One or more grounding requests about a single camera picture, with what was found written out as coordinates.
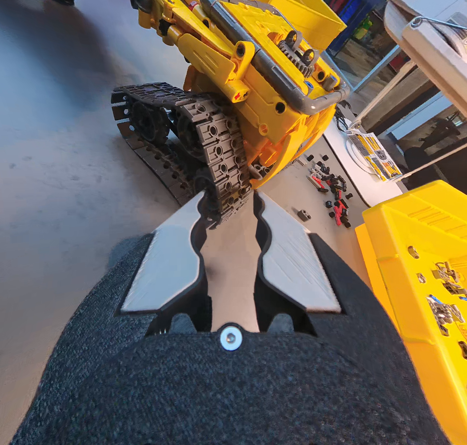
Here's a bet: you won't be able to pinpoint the tracked toy brick vehicle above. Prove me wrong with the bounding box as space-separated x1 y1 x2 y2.
111 0 351 230

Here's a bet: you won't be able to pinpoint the yellow grey sticker sheet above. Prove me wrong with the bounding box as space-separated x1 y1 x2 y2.
347 129 404 182

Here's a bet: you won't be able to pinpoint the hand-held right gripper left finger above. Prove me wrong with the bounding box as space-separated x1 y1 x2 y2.
120 191 207 313

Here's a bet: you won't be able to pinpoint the yellow plastic parts bin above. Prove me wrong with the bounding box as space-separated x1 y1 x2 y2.
179 0 347 52
356 180 467 445

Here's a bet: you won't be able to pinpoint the black usb cable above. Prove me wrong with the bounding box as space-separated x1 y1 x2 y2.
334 102 352 132

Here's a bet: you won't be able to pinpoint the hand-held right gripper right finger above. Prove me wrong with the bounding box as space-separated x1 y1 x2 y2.
253 191 341 313

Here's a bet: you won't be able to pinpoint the yellow toy brick cylinder assembly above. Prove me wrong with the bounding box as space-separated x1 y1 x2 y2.
138 0 252 104

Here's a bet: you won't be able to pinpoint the assorted small toy brick parts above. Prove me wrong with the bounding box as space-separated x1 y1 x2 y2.
407 244 467 360

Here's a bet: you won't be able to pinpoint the grey desk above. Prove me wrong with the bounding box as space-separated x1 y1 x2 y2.
0 0 409 445

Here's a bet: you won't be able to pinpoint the pile of black red pins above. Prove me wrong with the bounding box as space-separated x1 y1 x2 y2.
306 153 354 228

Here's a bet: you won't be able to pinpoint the white stand base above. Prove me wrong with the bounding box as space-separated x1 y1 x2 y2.
323 44 418 208

